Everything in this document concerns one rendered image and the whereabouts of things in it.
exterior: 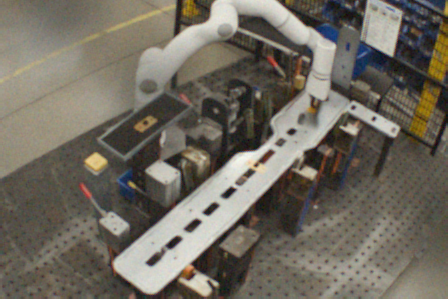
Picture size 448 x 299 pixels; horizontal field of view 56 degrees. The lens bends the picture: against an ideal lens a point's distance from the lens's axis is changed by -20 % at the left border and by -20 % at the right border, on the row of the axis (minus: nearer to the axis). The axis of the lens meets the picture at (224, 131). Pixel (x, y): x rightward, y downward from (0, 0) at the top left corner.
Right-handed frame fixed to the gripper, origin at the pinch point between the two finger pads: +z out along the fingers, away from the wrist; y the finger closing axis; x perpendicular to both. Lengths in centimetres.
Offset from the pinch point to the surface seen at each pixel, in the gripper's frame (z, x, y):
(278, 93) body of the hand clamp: 2.3, -2.8, -17.1
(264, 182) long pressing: 3, -52, 7
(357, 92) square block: -0.4, 23.6, 12.5
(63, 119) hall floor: 103, -9, -181
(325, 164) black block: 8.7, -21.8, 19.0
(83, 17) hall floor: 103, 111, -302
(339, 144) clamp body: 7.2, -8.2, 18.9
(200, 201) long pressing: 3, -74, -5
